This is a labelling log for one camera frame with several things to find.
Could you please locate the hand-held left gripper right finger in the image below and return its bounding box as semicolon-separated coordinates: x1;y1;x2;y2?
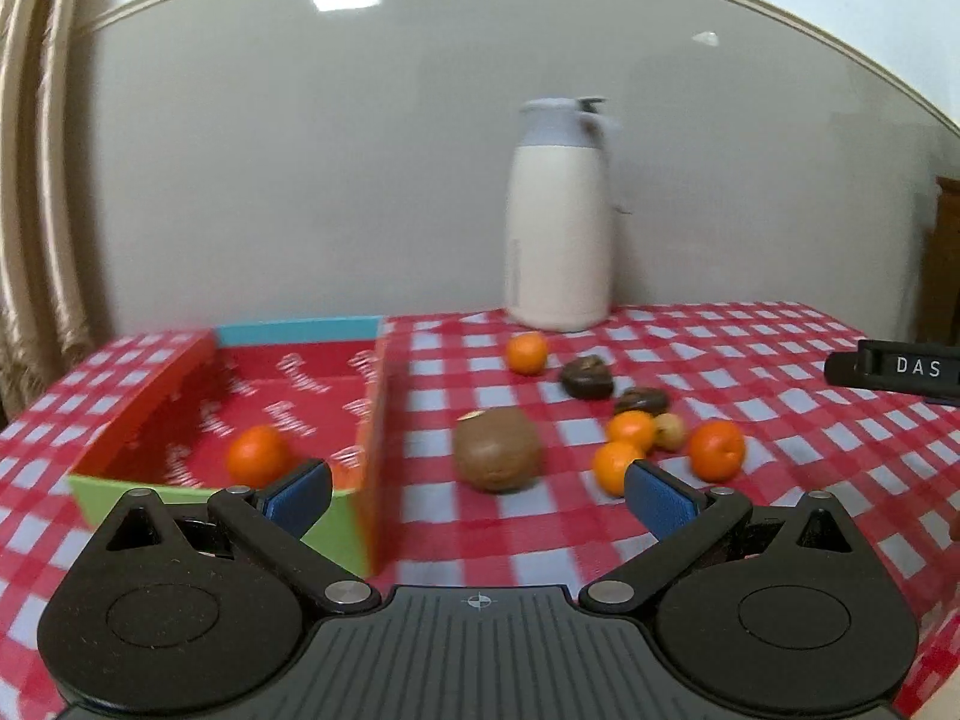
579;460;865;616

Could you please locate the brown kiwi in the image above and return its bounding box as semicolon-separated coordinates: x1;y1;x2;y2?
452;406;542;494

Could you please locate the colourful cardboard box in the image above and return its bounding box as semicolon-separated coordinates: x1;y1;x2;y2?
67;315;392;575

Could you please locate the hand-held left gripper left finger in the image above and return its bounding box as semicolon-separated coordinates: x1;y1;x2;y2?
96;459;381;616

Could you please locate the red checkered tablecloth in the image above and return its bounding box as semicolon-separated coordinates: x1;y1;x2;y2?
0;300;960;720

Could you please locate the orange tangerine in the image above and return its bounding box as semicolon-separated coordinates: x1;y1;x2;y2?
688;420;746;482
227;425;292;488
592;440;646;497
505;331;550;377
606;410;659;455

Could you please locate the dark brown wrinkled fruit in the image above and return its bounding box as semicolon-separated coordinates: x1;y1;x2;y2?
613;386;671;417
561;355;614;400

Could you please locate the beige curtain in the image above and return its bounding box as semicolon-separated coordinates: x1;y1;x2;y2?
0;0;113;421

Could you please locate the white thermos jug grey lid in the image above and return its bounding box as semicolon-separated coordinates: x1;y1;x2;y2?
504;96;629;332

